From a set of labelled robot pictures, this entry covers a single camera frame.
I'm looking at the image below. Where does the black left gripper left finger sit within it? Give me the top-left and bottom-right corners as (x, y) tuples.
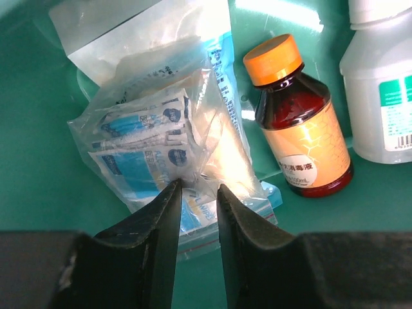
(1, 180), (182, 308)

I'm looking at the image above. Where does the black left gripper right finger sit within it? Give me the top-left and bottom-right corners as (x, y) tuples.
(217, 185), (411, 308)

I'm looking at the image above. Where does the blue bandage packets bag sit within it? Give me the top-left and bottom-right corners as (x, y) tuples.
(69, 69), (276, 259)

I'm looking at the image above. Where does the amber medicine bottle orange cap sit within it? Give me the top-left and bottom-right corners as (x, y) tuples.
(243, 33), (354, 198)

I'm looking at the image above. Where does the cotton balls clear bag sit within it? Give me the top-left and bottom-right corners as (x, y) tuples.
(49, 1), (260, 196)

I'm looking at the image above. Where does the blue cotton swab bag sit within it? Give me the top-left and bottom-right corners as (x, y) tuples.
(205, 30), (283, 210)

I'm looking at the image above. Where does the white bottle green label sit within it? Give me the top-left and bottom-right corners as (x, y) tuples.
(339, 1), (411, 164)

